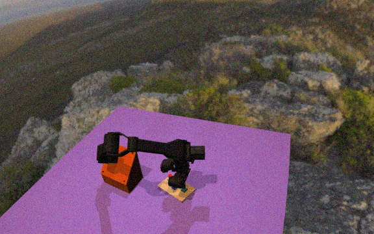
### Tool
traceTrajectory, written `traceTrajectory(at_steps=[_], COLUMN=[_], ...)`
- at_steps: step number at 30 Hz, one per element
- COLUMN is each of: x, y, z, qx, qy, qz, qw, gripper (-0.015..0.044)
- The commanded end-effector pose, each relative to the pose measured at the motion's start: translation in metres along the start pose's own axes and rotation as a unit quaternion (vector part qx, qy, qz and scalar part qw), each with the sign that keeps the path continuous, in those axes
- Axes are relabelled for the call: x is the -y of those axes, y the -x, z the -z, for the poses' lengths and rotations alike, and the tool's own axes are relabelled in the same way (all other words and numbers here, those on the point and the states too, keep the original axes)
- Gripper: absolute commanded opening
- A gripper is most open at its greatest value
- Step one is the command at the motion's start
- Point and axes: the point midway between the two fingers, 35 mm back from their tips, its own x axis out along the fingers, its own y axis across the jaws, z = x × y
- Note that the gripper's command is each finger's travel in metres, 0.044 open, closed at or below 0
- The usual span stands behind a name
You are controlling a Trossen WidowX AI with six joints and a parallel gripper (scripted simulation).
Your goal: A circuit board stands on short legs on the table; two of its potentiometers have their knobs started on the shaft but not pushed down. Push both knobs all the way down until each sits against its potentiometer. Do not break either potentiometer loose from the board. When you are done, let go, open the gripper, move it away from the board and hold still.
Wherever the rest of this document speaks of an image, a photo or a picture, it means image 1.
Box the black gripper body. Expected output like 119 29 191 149
168 160 194 189

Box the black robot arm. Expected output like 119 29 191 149
97 132 205 173

